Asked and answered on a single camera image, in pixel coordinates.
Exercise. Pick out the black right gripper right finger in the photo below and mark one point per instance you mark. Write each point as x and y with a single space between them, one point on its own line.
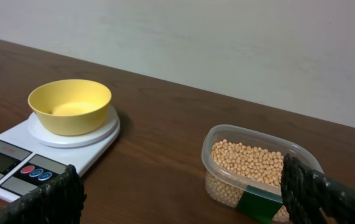
311 196

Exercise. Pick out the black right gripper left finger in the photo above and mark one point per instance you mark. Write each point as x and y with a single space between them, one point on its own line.
58 201

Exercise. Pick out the white digital kitchen scale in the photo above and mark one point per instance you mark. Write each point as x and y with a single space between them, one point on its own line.
30 155

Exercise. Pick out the yellow plastic bowl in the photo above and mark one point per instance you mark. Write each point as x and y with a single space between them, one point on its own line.
71 107

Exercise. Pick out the clear plastic bean container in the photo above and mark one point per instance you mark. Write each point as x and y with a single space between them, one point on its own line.
256 139

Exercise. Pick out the pile of dried soybeans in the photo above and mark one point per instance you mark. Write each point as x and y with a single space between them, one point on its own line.
232 166

